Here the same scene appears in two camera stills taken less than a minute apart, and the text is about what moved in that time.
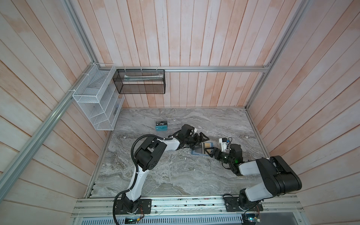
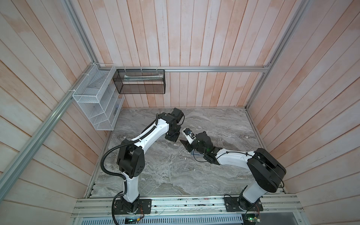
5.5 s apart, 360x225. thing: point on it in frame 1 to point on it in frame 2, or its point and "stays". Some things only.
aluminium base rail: [185, 206] stays
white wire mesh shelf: [98, 97] stays
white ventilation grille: [167, 221] stays
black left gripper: [201, 139] to [174, 138]
